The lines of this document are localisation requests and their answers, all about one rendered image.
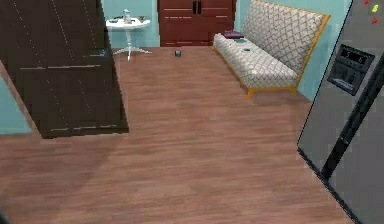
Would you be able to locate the yellow fridge magnet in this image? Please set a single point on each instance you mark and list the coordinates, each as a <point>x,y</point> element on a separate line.
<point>375,8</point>

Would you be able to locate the small dark remote control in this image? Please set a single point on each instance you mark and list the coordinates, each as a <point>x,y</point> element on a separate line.
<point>247,50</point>

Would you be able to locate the grey fridge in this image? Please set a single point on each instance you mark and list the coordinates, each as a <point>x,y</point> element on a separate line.
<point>353,126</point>

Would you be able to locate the clear glass bottle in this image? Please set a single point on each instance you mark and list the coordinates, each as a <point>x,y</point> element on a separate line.
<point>126,15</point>

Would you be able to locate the patterned beige sofa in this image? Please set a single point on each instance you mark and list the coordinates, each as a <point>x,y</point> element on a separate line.
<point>266,50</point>

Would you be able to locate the dark brown cupboard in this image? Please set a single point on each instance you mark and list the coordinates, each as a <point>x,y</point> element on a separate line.
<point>66,76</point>

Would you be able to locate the red-brown wooden cabinet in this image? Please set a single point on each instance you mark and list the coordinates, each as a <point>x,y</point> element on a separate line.
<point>193,26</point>

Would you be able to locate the dark small dish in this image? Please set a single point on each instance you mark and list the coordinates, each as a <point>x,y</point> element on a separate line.
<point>115,18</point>
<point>142,18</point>

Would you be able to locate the dark teal flat book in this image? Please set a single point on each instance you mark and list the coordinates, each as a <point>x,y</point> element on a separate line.
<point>240,40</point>

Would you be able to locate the red fridge magnet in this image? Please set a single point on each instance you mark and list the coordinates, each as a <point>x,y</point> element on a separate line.
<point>367,2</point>
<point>375,20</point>

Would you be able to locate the small black box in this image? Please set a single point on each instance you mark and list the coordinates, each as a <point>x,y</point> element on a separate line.
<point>178,53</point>

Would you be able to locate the purple book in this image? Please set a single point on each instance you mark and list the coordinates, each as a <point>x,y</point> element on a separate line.
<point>232,34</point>

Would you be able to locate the white round side table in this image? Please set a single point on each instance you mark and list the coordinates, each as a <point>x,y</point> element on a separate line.
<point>128,26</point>

